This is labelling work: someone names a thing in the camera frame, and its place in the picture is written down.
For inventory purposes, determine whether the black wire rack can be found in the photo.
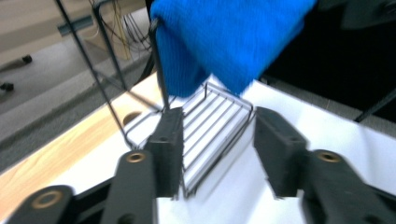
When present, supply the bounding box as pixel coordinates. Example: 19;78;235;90
54;0;257;200

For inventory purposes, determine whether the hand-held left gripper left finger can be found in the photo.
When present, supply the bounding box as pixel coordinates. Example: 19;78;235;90
101;106;185;224

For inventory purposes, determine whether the bundle of hanging cables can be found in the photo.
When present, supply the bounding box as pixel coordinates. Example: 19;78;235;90
88;0;154;61

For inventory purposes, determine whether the wooden table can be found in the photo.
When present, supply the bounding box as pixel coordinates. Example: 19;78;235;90
0;72;167;220

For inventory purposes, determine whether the office chair base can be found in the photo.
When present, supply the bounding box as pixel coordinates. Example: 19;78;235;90
0;54;34;93

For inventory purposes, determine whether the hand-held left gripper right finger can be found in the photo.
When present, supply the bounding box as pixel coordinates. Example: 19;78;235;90
253;106;396;224

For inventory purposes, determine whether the black frame strut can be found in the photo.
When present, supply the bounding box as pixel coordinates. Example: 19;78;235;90
354;89;396;123

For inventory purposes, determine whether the white table cover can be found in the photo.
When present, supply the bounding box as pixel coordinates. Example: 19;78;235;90
50;74;396;224

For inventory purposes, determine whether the blue cloth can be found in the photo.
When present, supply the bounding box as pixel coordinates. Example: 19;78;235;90
149;0;318;98

